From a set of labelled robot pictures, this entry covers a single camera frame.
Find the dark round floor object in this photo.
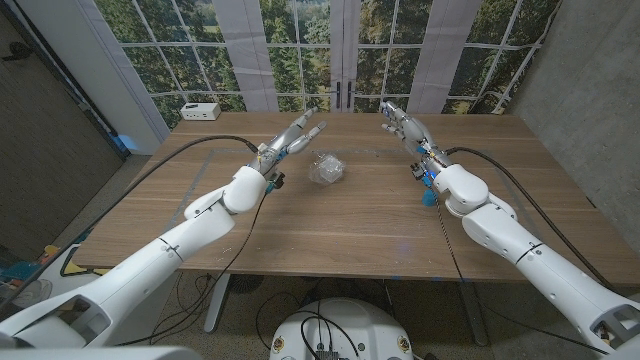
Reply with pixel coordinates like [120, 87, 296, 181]
[227, 273, 265, 295]

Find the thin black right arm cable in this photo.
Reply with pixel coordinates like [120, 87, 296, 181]
[432, 192, 611, 356]

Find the grey table leg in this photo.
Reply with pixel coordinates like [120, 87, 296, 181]
[457, 281, 490, 347]
[203, 273, 232, 334]

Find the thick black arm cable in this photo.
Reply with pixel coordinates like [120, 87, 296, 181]
[0, 134, 261, 314]
[444, 146, 619, 294]

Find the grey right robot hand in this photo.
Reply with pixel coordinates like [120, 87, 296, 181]
[379, 100, 454, 177]

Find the blue tape piece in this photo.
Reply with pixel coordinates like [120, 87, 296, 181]
[112, 133, 140, 152]

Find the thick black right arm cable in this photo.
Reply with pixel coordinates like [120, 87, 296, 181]
[444, 146, 619, 294]

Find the dark wall rail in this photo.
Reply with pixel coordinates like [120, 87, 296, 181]
[7, 0, 129, 164]

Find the black floor cable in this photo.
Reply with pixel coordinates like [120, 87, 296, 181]
[148, 272, 224, 346]

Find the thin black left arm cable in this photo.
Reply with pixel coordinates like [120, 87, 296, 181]
[114, 192, 269, 347]

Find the black torso cable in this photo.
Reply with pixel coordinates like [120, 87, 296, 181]
[254, 291, 362, 360]

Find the white printed floor mat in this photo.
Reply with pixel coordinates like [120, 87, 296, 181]
[0, 242, 131, 311]

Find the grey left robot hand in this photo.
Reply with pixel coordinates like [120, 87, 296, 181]
[248, 106, 329, 176]

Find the printed forest window backdrop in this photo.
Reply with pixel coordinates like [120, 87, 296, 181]
[92, 0, 564, 132]

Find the black wall handle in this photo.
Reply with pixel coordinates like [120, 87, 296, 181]
[1, 41, 34, 63]

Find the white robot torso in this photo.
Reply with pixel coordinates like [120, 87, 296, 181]
[269, 297, 415, 360]

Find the small white box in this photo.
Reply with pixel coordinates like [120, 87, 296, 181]
[315, 157, 342, 184]

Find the clear plastic wrap sheet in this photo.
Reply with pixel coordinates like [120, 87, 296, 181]
[307, 152, 347, 187]

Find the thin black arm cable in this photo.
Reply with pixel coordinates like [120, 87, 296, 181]
[114, 192, 269, 347]
[432, 192, 611, 356]

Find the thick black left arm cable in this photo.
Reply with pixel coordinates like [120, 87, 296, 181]
[0, 134, 261, 314]

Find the white power strip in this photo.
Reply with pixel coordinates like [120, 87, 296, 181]
[180, 102, 222, 122]

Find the teal floor object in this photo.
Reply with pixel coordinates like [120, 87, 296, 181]
[0, 261, 44, 284]

